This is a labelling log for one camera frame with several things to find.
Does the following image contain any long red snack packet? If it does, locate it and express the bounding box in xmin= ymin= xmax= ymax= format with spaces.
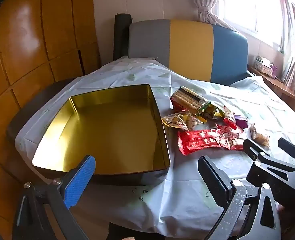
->
xmin=177 ymin=129 xmax=238 ymax=155

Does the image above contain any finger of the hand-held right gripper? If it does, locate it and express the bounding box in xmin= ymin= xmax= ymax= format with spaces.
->
xmin=278 ymin=138 xmax=295 ymax=165
xmin=243 ymin=138 xmax=295 ymax=172

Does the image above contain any yellow green snack packet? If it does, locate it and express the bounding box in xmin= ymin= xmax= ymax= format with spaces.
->
xmin=200 ymin=102 xmax=225 ymax=122

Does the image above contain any peanut packet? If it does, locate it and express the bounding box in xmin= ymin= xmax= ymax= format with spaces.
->
xmin=162 ymin=113 xmax=206 ymax=132

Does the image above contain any tissue box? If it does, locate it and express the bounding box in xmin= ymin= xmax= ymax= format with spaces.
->
xmin=255 ymin=55 xmax=274 ymax=77

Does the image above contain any white printed tablecloth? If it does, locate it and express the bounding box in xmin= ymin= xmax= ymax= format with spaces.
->
xmin=15 ymin=56 xmax=295 ymax=238

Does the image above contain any purple snack packet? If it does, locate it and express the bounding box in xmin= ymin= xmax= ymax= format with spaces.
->
xmin=234 ymin=115 xmax=249 ymax=129

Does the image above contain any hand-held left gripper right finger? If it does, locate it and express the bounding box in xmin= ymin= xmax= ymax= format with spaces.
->
xmin=198 ymin=156 xmax=281 ymax=240

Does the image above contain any grey yellow blue chair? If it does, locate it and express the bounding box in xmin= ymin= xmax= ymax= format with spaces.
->
xmin=128 ymin=19 xmax=248 ymax=87

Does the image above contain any brown snack packet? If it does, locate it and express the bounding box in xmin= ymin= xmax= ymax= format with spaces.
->
xmin=249 ymin=123 xmax=270 ymax=147

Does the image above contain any tied patterned curtain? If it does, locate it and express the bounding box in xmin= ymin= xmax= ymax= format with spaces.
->
xmin=189 ymin=0 xmax=238 ymax=32

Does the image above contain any window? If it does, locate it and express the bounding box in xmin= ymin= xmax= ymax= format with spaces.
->
xmin=216 ymin=0 xmax=295 ymax=53

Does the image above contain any wooden side desk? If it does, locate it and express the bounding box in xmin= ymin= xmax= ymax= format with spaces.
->
xmin=247 ymin=65 xmax=295 ymax=115

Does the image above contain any wooden cabinet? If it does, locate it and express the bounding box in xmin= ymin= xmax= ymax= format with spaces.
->
xmin=0 ymin=0 xmax=100 ymax=240

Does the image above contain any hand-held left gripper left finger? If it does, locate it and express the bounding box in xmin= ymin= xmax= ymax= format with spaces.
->
xmin=12 ymin=154 xmax=96 ymax=240

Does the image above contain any small clear red packet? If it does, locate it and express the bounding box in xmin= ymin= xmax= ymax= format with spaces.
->
xmin=222 ymin=106 xmax=237 ymax=130

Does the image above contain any cracker package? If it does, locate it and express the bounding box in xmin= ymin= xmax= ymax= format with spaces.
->
xmin=172 ymin=86 xmax=211 ymax=117

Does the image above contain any gold tin box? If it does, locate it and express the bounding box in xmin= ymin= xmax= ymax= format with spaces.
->
xmin=32 ymin=84 xmax=171 ymax=187

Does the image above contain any black rolled mat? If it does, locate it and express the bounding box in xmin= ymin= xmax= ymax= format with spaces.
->
xmin=113 ymin=13 xmax=133 ymax=61

